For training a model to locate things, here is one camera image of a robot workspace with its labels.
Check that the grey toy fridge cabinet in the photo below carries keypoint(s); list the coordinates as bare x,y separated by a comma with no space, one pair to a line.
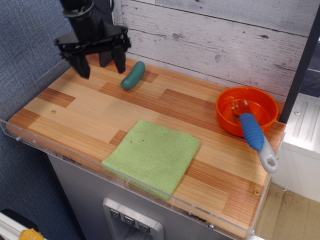
85,191

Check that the white ribbed appliance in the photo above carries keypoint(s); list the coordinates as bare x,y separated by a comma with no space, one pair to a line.
299,151

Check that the dark vertical post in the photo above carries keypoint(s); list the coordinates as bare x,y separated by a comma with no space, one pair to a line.
304,62
105,8

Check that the green knitted cloth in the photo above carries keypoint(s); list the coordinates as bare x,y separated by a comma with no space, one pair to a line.
153,158

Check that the orange plastic bowl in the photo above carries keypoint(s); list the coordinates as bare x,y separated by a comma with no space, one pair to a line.
262,105

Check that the silver dispenser button panel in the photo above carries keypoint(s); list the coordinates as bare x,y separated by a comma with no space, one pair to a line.
126,223

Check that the green toy cucumber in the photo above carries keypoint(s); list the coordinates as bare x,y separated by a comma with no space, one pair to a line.
135,75

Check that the dark right vertical post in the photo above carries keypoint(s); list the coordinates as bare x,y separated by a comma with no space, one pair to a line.
304,62

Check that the dark left vertical post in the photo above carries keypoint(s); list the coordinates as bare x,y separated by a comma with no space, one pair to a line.
105,8

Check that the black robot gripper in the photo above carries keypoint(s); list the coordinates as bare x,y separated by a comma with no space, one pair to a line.
91,34

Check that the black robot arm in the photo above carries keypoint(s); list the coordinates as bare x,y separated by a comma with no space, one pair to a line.
77,6

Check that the fork with blue grey handle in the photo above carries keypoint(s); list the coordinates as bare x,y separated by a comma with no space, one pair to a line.
254,136

